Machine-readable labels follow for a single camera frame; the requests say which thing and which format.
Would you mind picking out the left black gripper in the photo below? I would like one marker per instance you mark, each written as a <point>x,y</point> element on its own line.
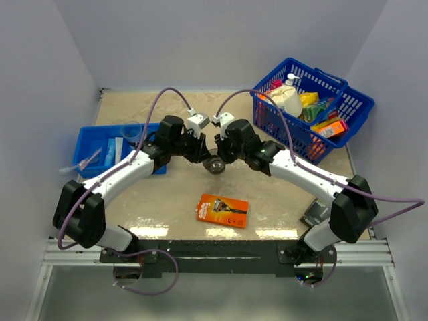
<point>200,152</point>

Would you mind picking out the clear textured acrylic tray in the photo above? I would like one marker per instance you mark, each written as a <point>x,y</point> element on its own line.
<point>237,163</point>

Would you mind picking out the small red box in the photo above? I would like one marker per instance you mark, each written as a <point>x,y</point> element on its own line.
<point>275,84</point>

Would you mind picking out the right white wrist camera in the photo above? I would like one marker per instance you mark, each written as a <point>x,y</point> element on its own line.
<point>222,120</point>

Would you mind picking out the dark smoked plastic cup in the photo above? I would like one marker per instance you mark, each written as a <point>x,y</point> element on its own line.
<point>214,164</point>

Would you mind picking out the black aluminium base frame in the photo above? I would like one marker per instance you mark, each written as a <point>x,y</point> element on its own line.
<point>151,258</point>

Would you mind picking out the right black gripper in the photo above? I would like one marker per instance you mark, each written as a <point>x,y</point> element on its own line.
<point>222,144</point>

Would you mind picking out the white toothpaste tube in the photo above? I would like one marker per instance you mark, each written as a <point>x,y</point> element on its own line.
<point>118,149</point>

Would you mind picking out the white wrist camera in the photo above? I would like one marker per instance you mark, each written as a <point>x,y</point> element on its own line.
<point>196,123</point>
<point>222,120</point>

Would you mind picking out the blue plastic bin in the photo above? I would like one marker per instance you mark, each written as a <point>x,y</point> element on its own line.
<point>94,138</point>

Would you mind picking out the pink wrapped toothbrush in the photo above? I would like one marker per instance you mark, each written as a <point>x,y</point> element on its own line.
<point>82,164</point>

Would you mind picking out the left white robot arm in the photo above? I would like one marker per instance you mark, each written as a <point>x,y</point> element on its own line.
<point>80,212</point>

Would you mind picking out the orange razor box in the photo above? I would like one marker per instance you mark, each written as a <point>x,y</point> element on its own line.
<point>222,211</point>

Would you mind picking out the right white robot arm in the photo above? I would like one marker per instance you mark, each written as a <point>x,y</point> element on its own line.
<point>351,211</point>

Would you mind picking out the black green razor package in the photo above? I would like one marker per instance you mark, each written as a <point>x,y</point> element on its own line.
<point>315,214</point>

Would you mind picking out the orange pink box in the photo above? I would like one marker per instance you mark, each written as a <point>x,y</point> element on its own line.
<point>330,128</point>

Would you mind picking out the blue shopping basket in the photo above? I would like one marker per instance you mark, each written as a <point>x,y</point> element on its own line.
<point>349,104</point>

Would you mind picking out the green sponge pack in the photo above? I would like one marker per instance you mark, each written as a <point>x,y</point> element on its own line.
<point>311,111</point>

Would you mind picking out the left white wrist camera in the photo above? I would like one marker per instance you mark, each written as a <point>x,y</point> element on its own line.
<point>196,123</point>

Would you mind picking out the white pump bottle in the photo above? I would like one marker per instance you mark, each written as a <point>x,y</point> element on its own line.
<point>290,79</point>

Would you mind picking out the yellow sponge pack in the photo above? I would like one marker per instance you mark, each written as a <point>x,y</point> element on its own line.
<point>308,98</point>

